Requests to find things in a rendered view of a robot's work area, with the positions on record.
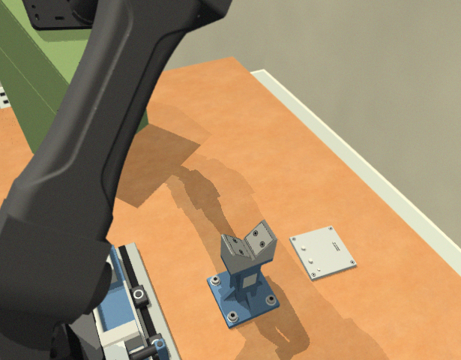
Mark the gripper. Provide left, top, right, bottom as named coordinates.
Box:
left=52, top=311, right=106, bottom=360

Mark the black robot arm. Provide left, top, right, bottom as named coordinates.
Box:
left=0, top=0, right=232, bottom=360

